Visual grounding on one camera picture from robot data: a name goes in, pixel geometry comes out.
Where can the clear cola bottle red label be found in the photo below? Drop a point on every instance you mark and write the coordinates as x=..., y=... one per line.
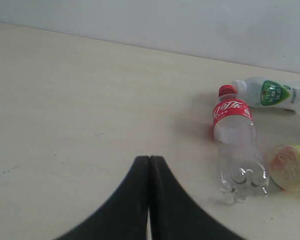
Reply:
x=241, y=168

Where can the white bottle green label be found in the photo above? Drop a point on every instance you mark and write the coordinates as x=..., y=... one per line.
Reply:
x=259, y=92

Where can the yellow tea bottle red cap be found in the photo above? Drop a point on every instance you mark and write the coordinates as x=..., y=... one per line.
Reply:
x=284, y=167

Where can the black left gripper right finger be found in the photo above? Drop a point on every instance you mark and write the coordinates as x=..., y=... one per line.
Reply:
x=173, y=214

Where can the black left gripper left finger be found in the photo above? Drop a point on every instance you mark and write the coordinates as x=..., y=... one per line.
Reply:
x=124, y=215

